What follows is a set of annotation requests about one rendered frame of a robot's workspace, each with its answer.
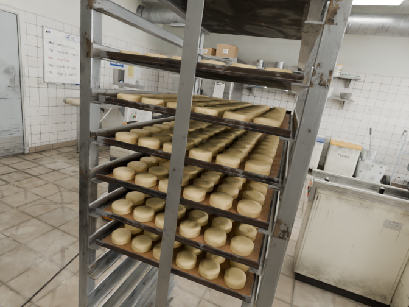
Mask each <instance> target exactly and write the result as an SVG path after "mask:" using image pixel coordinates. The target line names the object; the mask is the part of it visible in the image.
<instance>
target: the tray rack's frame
mask: <svg viewBox="0 0 409 307"><path fill-rule="evenodd" d="M328 1H330V3H329V8H328V11H327V16H326V20H325V23H324V26H323V29H322V32H321V36H320V41H319V44H318V49H317V52H316V57H315V61H314V64H313V67H314V69H313V73H312V78H311V81H310V85H309V87H308V89H307V94H306V99H305V102H304V106H303V110H302V115H301V119H300V122H299V124H300V126H299V130H298V135H297V139H296V142H295V144H294V147H293V152H292V157H291V160H290V164H289V167H288V173H287V180H286V183H285V188H284V192H282V197H281V202H280V205H279V209H278V214H277V219H276V225H275V228H274V233H273V236H272V237H271V242H270V247H269V250H268V255H267V262H266V266H265V270H264V275H263V277H262V279H261V283H260V288H259V293H258V297H257V303H256V307H272V305H273V300H274V297H275V293H276V290H277V286H278V282H279V278H280V275H281V270H282V267H283V263H284V260H285V255H286V252H287V248H288V244H289V241H290V237H291V233H292V230H293V225H294V222H295V218H296V214H297V211H298V207H299V203H300V200H301V195H302V191H303V188H304V184H305V181H306V177H307V173H308V170H309V165H310V161H311V158H312V154H313V150H314V147H315V143H316V138H317V136H318V131H319V128H320V124H321V120H322V117H323V113H324V108H325V106H326V101H327V97H328V94H329V90H330V86H331V83H332V78H333V76H334V71H335V67H336V64H337V60H338V56H339V53H340V49H341V44H342V41H343V37H344V33H345V30H346V26H347V23H348V19H349V14H350V11H351V7H352V3H353V0H325V2H324V4H327V2H328ZM204 2H205V0H188V1H187V12H186V23H185V29H184V40H183V51H182V57H181V68H180V79H179V85H178V95H177V107H176V113H175V123H174V130H173V141H172V151H171V158H170V169H169V179H168V186H167V197H166V207H165V214H164V225H163V236H162V242H161V253H160V259H159V270H158V281H157V287H156V298H155V307H166V306H167V296H168V291H169V281H170V272H171V267H172V257H173V248H174V242H175V233H176V227H177V218H178V209H179V203H180V194H181V184H182V179H183V169H184V159H185V154H186V144H187V135H188V130H189V120H190V115H191V105H192V96H193V90H194V81H195V72H196V66H197V57H198V47H199V42H200V32H201V23H202V17H203V7H204ZM92 4H93V0H80V134H79V307H92V306H90V305H87V295H88V294H89V293H90V292H91V291H92V290H93V289H94V288H95V280H93V279H92V278H89V277H88V266H89V265H91V264H92V263H93V262H95V260H96V251H95V250H94V249H91V248H89V247H88V237H89V236H90V235H92V234H93V233H94V232H96V228H97V218H95V217H92V216H89V215H88V208H89V204H90V203H92V202H94V201H95V200H97V185H98V183H94V182H91V181H89V169H90V168H93V167H95V166H98V163H99V146H98V145H95V144H90V143H89V141H90V130H94V129H99V120H100V104H94V103H91V88H100V77H101V60H99V59H95V58H91V42H93V43H97V44H102V13H100V12H98V11H96V10H93V9H92Z"/></svg>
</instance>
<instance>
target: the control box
mask: <svg viewBox="0 0 409 307"><path fill-rule="evenodd" d="M313 178H314V177H311V178H310V182H311V183H310V182H309V188H308V189H307V192H308V190H310V191H309V193H307V194H308V195H307V198H308V202H312V200H313V196H314V193H315V190H316V187H313V186H312V185H313ZM310 186H311V188H310Z"/></svg>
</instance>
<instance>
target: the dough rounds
mask: <svg viewBox="0 0 409 307"><path fill-rule="evenodd" d="M102 241H104V242H107V243H109V244H112V245H115V246H117V247H120V248H122V249H125V250H128V251H130V252H133V253H136V254H138V255H141V256H144V257H146V258H149V259H152V260H154V261H157V262H159V259H160V253H161V242H162V236H160V235H156V234H154V233H151V232H148V231H145V230H142V229H140V228H136V227H133V226H131V225H127V224H123V225H122V226H120V227H119V228H118V229H117V230H115V231H113V232H112V234H110V235H109V236H107V237H106V238H105V239H103V240H102ZM172 267H173V268H176V269H178V270H181V271H183V272H186V273H189V274H191V275H194V276H196V277H199V278H202V279H204V280H208V281H210V282H212V283H215V284H218V285H221V286H223V287H226V288H228V289H231V290H234V291H236V292H239V293H241V294H244V295H247V296H250V292H251V287H252V283H253V278H254V273H252V272H249V269H250V267H249V266H246V265H244V264H241V263H238V262H235V261H232V260H230V259H226V258H223V257H221V256H218V255H215V254H212V253H209V252H205V251H203V250H200V249H197V248H195V247H191V246H189V245H186V244H183V243H180V242H177V241H175V242H174V248H173V257H172Z"/></svg>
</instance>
